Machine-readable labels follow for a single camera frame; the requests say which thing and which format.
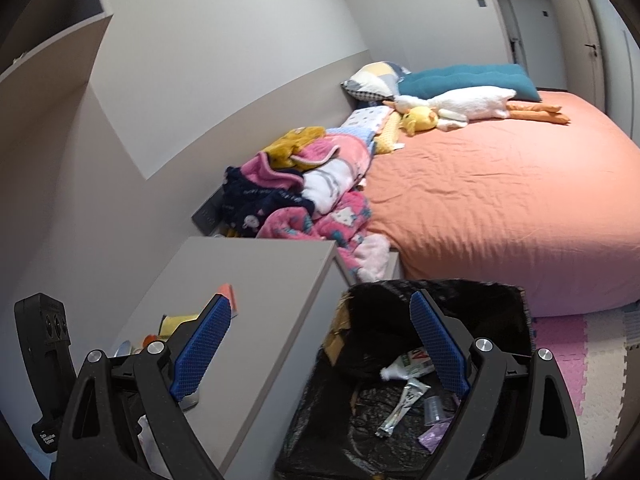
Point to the teal pillow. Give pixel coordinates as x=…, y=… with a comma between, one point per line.
x=465, y=77

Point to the orange bottle cap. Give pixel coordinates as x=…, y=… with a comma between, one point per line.
x=150, y=342

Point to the small clear plastic cup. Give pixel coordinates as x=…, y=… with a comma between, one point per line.
x=434, y=410

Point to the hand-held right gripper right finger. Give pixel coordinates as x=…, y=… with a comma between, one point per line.
x=440, y=350

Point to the black office chair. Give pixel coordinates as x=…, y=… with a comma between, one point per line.
x=360, y=410

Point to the grey wall shelf unit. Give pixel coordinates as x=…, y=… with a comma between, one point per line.
x=45, y=25

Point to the pink cartoon print blanket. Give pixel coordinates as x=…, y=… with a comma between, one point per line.
x=320, y=225

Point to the orange bed sheet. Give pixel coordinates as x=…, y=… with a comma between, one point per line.
x=500, y=200

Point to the light blue blanket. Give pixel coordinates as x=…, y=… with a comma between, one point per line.
x=355, y=133

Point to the white door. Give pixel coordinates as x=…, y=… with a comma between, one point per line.
x=595, y=15

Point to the silver sachet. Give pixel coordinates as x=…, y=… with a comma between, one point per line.
x=400, y=407

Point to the purple wrapper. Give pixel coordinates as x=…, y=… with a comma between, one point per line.
x=435, y=435

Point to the patchwork pillow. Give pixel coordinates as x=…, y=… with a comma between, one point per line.
x=372, y=82

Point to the yellow dotted pillow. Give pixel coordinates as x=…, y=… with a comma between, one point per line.
x=387, y=137

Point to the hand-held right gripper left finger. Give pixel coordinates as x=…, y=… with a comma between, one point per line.
x=200, y=352

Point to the pale pink cloth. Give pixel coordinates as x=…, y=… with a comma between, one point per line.
x=374, y=257

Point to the yellow packet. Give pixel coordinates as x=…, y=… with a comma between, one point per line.
x=175, y=322

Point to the white dotted pillow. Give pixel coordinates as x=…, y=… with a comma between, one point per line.
x=367, y=117

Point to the mustard yellow garment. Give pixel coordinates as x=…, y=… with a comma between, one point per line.
x=290, y=145

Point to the grey bedside table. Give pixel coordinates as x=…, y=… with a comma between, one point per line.
x=260, y=300

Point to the white goose plush toy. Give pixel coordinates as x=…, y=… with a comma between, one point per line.
x=475, y=101

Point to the orange packet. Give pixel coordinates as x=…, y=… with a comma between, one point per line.
x=227, y=294

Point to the dark grey wall socket panel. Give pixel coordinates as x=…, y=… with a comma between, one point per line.
x=206, y=216

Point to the white tube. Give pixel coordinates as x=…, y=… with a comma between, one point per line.
x=400, y=371

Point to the pink and white foam mat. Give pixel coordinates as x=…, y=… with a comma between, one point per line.
x=600, y=360

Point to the yellow duck plush toy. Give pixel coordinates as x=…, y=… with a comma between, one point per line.
x=420, y=119

